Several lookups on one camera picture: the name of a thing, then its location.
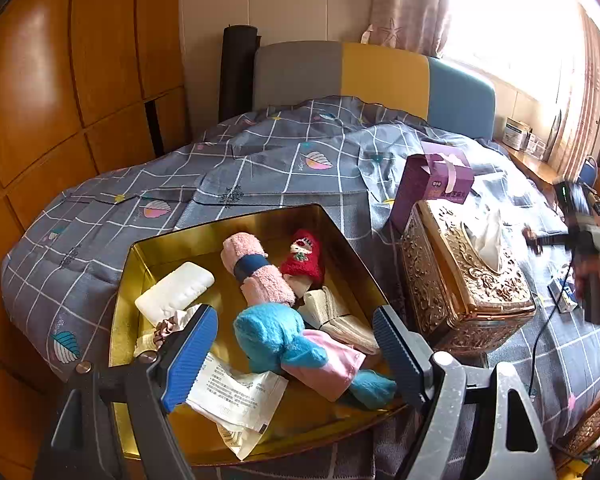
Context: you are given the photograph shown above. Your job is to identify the gold tin box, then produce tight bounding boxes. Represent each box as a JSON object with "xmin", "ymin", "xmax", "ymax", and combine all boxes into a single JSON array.
[{"xmin": 109, "ymin": 203, "xmax": 411, "ymax": 467}]

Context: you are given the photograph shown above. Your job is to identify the window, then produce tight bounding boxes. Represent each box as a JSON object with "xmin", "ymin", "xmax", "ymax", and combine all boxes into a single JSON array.
[{"xmin": 437, "ymin": 0, "xmax": 588, "ymax": 106}]

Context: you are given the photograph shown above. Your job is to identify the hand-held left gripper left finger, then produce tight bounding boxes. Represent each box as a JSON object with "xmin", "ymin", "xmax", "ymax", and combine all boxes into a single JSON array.
[{"xmin": 32, "ymin": 305, "xmax": 219, "ymax": 480}]

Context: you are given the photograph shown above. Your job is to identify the clear storage box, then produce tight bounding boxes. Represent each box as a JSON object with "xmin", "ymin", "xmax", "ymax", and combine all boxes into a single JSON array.
[{"xmin": 525, "ymin": 132, "xmax": 548, "ymax": 158}]

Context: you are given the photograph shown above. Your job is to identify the blue folding chair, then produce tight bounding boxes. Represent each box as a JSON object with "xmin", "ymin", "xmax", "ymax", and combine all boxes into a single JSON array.
[{"xmin": 577, "ymin": 156, "xmax": 600, "ymax": 188}]

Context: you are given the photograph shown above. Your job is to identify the pink towel roll blue band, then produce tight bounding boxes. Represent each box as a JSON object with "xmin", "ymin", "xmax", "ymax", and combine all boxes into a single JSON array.
[{"xmin": 221, "ymin": 231, "xmax": 297, "ymax": 307}]

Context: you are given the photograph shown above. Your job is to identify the wooden desk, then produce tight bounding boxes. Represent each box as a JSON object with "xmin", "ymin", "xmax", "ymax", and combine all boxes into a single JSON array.
[{"xmin": 497, "ymin": 137, "xmax": 581, "ymax": 201}]

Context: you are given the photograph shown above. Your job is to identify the purple tissue box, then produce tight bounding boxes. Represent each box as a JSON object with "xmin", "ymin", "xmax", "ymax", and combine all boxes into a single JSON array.
[{"xmin": 390, "ymin": 141, "xmax": 476, "ymax": 233}]

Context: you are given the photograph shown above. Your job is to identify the grey checked quilt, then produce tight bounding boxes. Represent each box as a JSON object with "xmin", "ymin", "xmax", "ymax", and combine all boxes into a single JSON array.
[{"xmin": 0, "ymin": 96, "xmax": 600, "ymax": 480}]

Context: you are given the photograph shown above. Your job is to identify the wooden wardrobe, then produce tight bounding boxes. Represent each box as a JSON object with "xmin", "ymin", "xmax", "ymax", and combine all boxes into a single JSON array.
[{"xmin": 0, "ymin": 0, "xmax": 191, "ymax": 480}]

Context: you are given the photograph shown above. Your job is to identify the pink patterned curtain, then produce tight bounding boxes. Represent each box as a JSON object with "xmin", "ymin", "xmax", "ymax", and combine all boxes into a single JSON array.
[
  {"xmin": 360, "ymin": 0, "xmax": 453, "ymax": 58},
  {"xmin": 547, "ymin": 2, "xmax": 600, "ymax": 181}
]

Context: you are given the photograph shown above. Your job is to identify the red knitted sock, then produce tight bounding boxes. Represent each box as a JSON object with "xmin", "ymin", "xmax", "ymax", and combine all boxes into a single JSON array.
[{"xmin": 280, "ymin": 228, "xmax": 326, "ymax": 296}]

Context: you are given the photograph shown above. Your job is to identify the small white box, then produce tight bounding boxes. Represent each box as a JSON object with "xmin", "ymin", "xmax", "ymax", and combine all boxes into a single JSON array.
[{"xmin": 547, "ymin": 277, "xmax": 578, "ymax": 313}]

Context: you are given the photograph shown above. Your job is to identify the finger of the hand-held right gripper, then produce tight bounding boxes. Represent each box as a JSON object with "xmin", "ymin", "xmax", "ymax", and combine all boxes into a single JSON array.
[{"xmin": 522, "ymin": 226, "xmax": 572, "ymax": 255}]

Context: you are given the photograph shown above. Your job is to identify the white tissue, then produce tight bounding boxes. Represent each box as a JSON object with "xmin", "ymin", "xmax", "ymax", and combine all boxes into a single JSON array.
[{"xmin": 462, "ymin": 205, "xmax": 506, "ymax": 271}]

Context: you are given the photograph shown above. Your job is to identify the white printed packet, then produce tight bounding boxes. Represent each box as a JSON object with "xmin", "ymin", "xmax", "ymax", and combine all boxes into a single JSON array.
[{"xmin": 186, "ymin": 351, "xmax": 290, "ymax": 461}]

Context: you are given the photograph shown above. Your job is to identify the black cable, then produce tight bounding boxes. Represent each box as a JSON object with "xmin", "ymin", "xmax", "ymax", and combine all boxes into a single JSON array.
[{"xmin": 527, "ymin": 260, "xmax": 576, "ymax": 401}]

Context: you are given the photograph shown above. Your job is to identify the white socks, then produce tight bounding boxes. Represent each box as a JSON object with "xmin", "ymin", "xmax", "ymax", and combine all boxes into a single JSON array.
[{"xmin": 297, "ymin": 285, "xmax": 382, "ymax": 357}]

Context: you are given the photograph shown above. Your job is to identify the ornate gold tissue box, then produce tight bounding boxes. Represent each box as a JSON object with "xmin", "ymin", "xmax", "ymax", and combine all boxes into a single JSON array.
[{"xmin": 399, "ymin": 199, "xmax": 537, "ymax": 353}]

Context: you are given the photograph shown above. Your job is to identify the grey yellow blue headboard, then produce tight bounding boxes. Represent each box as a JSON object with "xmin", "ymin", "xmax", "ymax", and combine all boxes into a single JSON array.
[{"xmin": 252, "ymin": 40, "xmax": 497, "ymax": 141}]

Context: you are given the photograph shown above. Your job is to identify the white box on windowsill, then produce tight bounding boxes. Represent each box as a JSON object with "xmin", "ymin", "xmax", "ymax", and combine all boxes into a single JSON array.
[{"xmin": 502, "ymin": 117, "xmax": 531, "ymax": 151}]

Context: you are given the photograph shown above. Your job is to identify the white padded pack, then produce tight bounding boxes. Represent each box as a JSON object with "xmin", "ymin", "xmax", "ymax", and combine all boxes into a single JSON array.
[{"xmin": 134, "ymin": 261, "xmax": 216, "ymax": 328}]

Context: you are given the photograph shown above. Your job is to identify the black rolled mat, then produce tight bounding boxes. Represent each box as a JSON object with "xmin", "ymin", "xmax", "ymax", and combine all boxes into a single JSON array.
[{"xmin": 218, "ymin": 25, "xmax": 262, "ymax": 123}]

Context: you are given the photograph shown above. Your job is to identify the blue and pink plush sock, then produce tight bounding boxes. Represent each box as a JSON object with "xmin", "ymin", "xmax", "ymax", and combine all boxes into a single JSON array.
[{"xmin": 232, "ymin": 302, "xmax": 398, "ymax": 409}]

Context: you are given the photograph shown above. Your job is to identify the brown scrunchie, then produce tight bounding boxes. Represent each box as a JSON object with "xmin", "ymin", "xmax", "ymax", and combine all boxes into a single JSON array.
[{"xmin": 135, "ymin": 310, "xmax": 201, "ymax": 358}]

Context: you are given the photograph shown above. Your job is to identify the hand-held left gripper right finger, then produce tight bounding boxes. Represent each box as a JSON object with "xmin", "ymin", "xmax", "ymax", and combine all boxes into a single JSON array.
[{"xmin": 372, "ymin": 306, "xmax": 558, "ymax": 480}]

